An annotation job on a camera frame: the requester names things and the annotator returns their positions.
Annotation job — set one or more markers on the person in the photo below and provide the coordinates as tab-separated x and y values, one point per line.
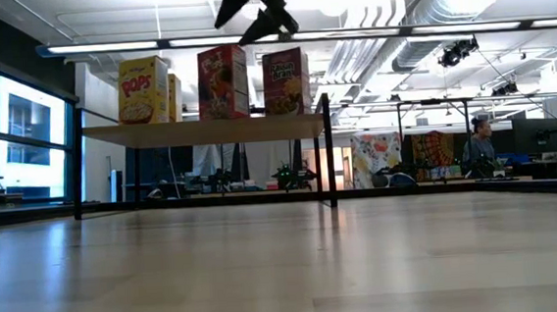
477	152

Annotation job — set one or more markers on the blue and white helmet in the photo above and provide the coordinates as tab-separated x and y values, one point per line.
402	181

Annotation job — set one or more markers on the dark background robot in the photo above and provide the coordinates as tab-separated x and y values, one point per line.
221	179

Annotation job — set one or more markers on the yellow Corn Pops cereal box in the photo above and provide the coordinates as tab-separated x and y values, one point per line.
141	92
175	104

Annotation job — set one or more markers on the silver ventilation duct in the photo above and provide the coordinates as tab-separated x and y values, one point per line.
445	6

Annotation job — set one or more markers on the floral patterned cloth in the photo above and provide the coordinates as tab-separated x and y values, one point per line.
372	159

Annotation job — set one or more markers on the black ceiling camera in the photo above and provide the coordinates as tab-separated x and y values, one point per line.
505	89
453	55

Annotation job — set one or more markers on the wooden shelf with black frame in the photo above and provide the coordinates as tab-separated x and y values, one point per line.
208	132

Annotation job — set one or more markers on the black background table frame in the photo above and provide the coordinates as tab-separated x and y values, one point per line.
466	113

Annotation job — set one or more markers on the red Froot Loops cereal box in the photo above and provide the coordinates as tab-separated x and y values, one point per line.
219	86

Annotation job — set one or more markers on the black beam with light strips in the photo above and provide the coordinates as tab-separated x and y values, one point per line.
104	47

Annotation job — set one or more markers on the purple Raisin Bran cereal box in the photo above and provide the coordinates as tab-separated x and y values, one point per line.
285	82

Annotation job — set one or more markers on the small potted plant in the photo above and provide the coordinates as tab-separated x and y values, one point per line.
496	166

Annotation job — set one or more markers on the background robot with green lights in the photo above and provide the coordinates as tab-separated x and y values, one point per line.
290	177

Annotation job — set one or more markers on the large window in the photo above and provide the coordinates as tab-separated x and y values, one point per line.
25	119

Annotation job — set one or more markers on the black monitor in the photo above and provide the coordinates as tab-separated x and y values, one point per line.
537	135

